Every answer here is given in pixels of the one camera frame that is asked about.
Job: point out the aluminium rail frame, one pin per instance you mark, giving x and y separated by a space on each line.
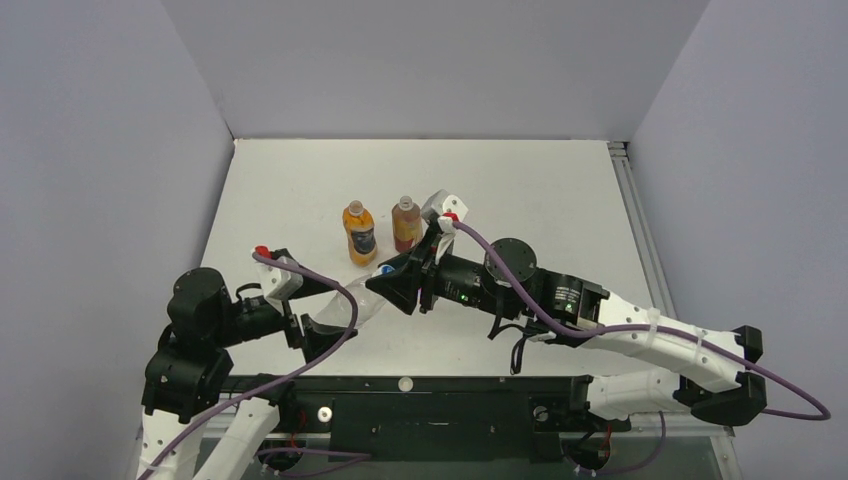
574 201

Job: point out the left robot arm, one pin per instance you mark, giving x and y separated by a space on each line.
188 431

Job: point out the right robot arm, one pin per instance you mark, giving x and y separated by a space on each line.
692 370

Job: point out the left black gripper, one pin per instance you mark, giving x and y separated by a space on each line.
317 337

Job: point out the gold red label bottle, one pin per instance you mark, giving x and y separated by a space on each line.
406 224

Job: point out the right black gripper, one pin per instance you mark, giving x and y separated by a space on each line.
428 279

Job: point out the orange blue label bottle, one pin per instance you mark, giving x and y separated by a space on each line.
359 227

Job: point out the white bottle cap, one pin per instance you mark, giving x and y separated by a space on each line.
405 384

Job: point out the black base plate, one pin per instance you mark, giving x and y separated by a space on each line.
441 418

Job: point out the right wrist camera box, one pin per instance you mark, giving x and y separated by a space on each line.
441 210

